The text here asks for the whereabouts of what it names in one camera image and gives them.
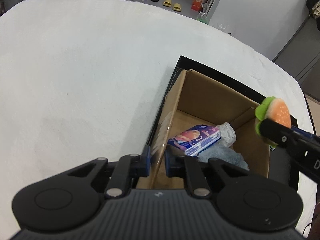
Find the fluffy blue plush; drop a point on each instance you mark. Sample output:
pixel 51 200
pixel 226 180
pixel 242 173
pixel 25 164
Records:
pixel 225 156

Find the clear plastic bag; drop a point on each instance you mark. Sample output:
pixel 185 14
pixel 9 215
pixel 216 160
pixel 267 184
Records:
pixel 221 27

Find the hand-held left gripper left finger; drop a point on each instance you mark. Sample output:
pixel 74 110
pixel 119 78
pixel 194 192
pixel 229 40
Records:
pixel 147 163

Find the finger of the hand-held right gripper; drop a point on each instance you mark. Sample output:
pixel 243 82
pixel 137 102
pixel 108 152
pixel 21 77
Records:
pixel 275 132
pixel 306 133

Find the orange cardboard box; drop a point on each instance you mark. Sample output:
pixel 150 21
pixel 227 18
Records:
pixel 198 1

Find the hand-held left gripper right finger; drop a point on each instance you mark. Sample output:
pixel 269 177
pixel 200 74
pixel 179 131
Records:
pixel 168 166

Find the green plastic bag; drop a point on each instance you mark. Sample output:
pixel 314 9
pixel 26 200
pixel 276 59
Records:
pixel 202 18

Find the hamburger plush toy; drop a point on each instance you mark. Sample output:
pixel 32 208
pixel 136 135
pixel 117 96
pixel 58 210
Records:
pixel 280 112

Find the black hanging bag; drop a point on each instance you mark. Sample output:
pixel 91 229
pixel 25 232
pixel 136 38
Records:
pixel 313 0

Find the yellow slipper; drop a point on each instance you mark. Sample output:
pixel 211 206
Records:
pixel 167 2
pixel 176 7

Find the blue pink tissue packet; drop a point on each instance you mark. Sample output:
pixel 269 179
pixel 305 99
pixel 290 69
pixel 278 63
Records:
pixel 195 137

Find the white plastic bag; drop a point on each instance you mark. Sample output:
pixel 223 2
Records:
pixel 228 133

